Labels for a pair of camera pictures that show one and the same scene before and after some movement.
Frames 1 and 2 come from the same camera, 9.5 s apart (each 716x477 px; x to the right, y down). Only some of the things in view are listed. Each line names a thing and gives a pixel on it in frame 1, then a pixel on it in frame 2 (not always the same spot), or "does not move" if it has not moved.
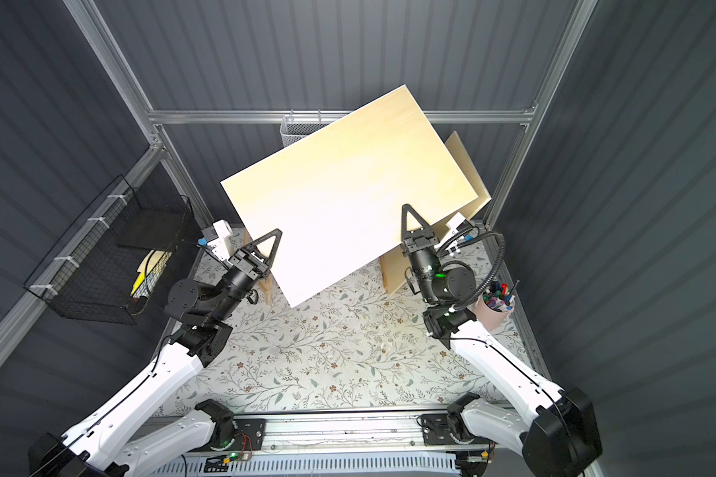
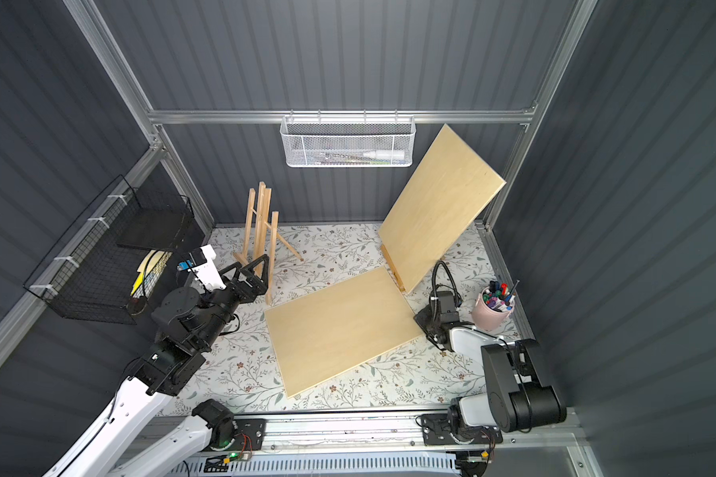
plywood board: (337, 195) -> (332, 331)
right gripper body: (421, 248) -> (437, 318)
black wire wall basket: (107, 267) does not move
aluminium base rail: (407, 431) does not move
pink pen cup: (495, 305) does not move
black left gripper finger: (277, 235) -> (249, 267)
